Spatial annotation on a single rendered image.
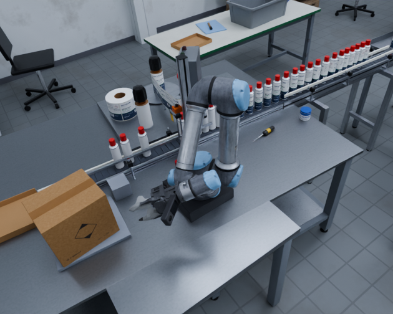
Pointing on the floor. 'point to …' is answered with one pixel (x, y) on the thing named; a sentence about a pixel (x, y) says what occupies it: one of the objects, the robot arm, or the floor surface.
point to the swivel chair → (26, 63)
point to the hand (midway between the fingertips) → (136, 215)
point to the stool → (355, 9)
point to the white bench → (238, 35)
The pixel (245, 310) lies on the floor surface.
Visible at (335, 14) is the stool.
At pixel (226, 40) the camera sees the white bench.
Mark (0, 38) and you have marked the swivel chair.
